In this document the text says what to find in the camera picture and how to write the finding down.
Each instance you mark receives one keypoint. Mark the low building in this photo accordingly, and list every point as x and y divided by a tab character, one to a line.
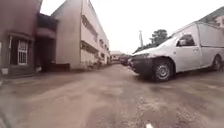
116	55

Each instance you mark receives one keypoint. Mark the dark car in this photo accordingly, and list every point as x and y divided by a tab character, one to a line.
124	60

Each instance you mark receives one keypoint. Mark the brown dirt road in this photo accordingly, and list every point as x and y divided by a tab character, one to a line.
100	100

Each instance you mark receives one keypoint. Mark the utility pole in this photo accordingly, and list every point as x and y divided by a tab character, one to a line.
141	38

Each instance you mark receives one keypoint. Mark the pale multi-storey building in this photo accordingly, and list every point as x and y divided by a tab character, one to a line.
70	40

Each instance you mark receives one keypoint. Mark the tree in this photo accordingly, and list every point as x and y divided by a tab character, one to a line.
158	36

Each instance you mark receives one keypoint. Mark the robot's own part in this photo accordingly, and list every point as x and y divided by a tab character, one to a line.
149	126

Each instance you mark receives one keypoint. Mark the white van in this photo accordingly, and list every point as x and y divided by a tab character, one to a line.
186	53

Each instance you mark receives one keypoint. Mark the brown building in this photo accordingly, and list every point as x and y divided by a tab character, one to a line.
20	26

